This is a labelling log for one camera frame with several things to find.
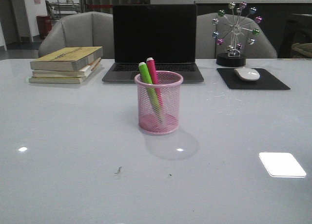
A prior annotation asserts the pink highlighter pen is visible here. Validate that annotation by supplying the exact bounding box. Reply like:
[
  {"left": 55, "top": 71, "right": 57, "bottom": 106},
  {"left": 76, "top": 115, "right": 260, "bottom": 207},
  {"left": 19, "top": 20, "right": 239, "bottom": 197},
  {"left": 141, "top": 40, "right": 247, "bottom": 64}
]
[{"left": 146, "top": 57, "right": 163, "bottom": 107}]

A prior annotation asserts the middle cream book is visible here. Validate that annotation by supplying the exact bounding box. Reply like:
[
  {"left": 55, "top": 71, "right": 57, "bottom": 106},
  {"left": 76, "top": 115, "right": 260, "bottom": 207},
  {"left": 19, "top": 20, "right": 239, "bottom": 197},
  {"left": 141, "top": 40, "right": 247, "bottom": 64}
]
[{"left": 32, "top": 58, "right": 101, "bottom": 78}]

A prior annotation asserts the top yellow book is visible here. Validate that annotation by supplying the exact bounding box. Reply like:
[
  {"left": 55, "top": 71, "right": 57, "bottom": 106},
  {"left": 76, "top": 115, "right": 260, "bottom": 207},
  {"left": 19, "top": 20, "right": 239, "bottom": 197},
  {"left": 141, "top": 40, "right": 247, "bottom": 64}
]
[{"left": 30, "top": 46, "right": 103, "bottom": 71}]

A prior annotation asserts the red trash bin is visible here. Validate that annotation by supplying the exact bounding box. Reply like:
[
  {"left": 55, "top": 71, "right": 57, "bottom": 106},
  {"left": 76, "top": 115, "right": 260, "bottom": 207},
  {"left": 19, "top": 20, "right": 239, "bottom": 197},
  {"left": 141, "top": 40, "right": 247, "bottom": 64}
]
[{"left": 36, "top": 15, "right": 52, "bottom": 39}]

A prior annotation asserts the black mouse pad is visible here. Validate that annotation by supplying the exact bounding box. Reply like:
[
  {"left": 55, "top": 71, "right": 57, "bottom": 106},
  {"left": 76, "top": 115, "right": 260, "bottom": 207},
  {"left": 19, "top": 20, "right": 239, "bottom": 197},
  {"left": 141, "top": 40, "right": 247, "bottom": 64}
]
[{"left": 217, "top": 68, "right": 290, "bottom": 91}]

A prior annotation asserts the right grey armchair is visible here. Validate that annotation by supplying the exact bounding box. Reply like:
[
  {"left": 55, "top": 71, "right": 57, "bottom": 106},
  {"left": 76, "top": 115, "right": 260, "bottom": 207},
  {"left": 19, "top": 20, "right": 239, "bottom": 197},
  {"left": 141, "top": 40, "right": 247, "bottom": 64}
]
[{"left": 195, "top": 13, "right": 277, "bottom": 59}]

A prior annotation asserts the left grey armchair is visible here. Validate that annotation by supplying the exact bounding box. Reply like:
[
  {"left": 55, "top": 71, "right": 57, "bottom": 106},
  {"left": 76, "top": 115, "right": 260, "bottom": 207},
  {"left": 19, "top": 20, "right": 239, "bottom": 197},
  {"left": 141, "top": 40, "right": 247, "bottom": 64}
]
[{"left": 38, "top": 11, "right": 115, "bottom": 59}]

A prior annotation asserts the pink mesh pen holder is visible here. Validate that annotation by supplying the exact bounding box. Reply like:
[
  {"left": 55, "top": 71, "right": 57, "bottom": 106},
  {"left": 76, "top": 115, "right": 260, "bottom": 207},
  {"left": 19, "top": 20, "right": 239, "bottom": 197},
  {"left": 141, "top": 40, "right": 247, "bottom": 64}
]
[{"left": 135, "top": 71, "right": 183, "bottom": 135}]

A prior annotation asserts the bottom pale book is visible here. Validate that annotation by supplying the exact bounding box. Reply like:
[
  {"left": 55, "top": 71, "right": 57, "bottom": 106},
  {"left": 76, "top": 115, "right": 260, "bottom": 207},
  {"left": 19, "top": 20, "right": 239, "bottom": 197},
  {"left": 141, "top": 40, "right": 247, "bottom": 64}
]
[{"left": 28, "top": 70, "right": 95, "bottom": 84}]

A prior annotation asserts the dark wooden chair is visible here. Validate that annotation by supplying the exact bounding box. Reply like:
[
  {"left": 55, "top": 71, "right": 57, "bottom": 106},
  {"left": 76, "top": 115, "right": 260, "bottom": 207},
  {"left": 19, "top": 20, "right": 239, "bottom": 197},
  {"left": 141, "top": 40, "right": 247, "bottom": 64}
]
[{"left": 278, "top": 14, "right": 312, "bottom": 58}]

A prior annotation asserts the white computer mouse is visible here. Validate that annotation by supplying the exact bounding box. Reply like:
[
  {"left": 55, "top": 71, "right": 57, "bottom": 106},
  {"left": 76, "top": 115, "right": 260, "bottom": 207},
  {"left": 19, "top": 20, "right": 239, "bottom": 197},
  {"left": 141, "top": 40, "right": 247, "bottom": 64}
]
[{"left": 234, "top": 67, "right": 260, "bottom": 81}]

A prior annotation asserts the ferris wheel desk ornament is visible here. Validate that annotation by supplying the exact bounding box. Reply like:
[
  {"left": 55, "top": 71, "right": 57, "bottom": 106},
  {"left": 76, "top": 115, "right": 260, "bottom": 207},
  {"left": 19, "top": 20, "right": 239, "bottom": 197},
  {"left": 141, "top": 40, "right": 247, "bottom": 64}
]
[{"left": 212, "top": 1, "right": 262, "bottom": 67}]

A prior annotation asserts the grey armchair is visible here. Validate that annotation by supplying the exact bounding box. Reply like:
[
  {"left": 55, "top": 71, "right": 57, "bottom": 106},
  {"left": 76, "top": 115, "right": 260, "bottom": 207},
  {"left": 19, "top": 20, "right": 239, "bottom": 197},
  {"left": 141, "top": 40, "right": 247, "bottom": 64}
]
[
  {"left": 38, "top": 11, "right": 115, "bottom": 59},
  {"left": 195, "top": 13, "right": 277, "bottom": 59}
]

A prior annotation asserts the green highlighter pen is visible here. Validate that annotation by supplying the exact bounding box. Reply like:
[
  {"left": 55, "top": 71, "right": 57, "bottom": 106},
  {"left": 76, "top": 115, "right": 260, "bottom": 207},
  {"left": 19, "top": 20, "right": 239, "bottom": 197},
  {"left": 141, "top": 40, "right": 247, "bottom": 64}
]
[{"left": 138, "top": 61, "right": 163, "bottom": 122}]

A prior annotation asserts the grey open laptop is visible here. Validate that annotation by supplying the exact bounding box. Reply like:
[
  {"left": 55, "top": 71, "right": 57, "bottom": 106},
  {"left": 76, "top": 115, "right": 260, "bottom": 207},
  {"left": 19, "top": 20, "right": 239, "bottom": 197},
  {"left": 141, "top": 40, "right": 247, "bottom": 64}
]
[{"left": 102, "top": 4, "right": 204, "bottom": 83}]

